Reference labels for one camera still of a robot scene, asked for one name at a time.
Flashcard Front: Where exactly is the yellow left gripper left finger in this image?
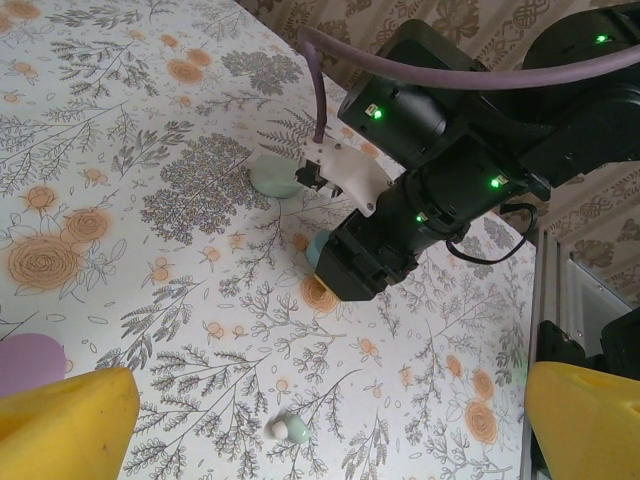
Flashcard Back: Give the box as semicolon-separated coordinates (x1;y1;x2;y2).
0;366;142;480

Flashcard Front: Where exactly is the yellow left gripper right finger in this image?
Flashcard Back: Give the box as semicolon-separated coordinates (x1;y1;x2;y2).
523;360;640;480

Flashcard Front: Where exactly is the blue earbud charging case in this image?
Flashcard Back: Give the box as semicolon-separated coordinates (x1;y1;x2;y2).
305;230;334;267

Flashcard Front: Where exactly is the pink earbud charging case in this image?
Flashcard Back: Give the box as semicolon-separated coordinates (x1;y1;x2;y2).
0;332;69;399

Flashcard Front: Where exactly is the mint green earbud charging case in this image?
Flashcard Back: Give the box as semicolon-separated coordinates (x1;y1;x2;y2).
249;153;307;201

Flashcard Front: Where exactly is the mint green wireless earbud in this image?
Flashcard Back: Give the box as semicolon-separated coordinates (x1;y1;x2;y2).
269;413;310;445

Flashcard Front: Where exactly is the floral patterned table cover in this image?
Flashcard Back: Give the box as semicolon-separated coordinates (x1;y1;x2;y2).
0;0;549;480

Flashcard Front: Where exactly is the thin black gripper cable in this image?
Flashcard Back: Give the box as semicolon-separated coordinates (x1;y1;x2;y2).
446;202;540;265

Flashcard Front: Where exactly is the wide aluminium base rail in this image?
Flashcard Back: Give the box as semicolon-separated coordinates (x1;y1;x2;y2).
517;219;640;480

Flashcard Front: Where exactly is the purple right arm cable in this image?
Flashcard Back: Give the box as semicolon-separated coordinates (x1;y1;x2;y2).
298;24;640;146

